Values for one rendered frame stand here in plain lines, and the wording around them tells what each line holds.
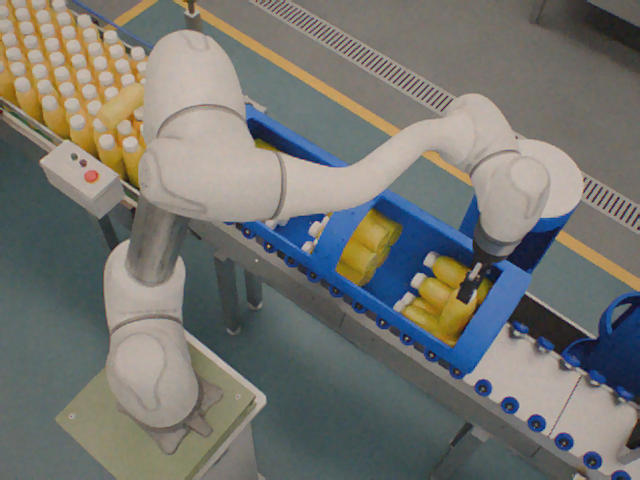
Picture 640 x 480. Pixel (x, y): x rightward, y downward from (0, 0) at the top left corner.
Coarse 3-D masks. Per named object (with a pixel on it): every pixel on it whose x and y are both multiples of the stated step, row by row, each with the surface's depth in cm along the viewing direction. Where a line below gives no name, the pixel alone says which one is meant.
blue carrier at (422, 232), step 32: (256, 128) 191; (320, 160) 183; (384, 192) 164; (256, 224) 170; (288, 224) 188; (352, 224) 158; (416, 224) 176; (320, 256) 162; (416, 256) 180; (352, 288) 162; (384, 288) 179; (512, 288) 150; (480, 320) 148; (448, 352) 155; (480, 352) 149
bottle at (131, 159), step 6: (138, 144) 188; (126, 150) 186; (138, 150) 187; (126, 156) 187; (132, 156) 187; (138, 156) 187; (126, 162) 188; (132, 162) 188; (138, 162) 189; (126, 168) 192; (132, 168) 190; (132, 174) 193; (132, 180) 196; (138, 180) 195; (138, 186) 198
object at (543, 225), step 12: (468, 216) 211; (564, 216) 187; (468, 228) 211; (540, 228) 189; (552, 228) 191; (528, 240) 232; (540, 240) 223; (552, 240) 207; (516, 252) 242; (528, 252) 233; (540, 252) 220; (516, 264) 244; (528, 264) 233
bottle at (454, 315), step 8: (448, 304) 152; (456, 304) 149; (464, 304) 148; (472, 304) 149; (440, 312) 161; (448, 312) 153; (456, 312) 150; (464, 312) 150; (440, 320) 159; (448, 320) 155; (456, 320) 153; (464, 320) 153; (440, 328) 160; (448, 328) 158; (456, 328) 157
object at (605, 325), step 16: (624, 304) 226; (608, 320) 215; (624, 320) 203; (608, 336) 213; (624, 336) 205; (576, 352) 258; (592, 352) 224; (608, 352) 215; (624, 352) 207; (592, 368) 226; (608, 368) 218; (624, 368) 212; (608, 384) 224; (624, 384) 219
